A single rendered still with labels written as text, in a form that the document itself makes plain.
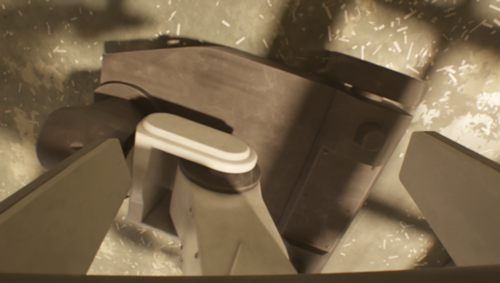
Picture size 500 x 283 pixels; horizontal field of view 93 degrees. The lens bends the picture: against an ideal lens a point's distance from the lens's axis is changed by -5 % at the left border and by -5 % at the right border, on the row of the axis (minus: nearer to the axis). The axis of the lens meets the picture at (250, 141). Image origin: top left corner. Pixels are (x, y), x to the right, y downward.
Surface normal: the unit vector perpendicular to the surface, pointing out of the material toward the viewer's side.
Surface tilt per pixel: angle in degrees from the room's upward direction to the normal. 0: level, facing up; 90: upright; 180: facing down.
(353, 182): 0
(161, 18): 0
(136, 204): 0
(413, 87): 24
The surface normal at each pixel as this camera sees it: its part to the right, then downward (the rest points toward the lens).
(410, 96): 0.22, 0.49
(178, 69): -0.18, 0.36
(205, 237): 0.29, -0.87
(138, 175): -0.05, 0.00
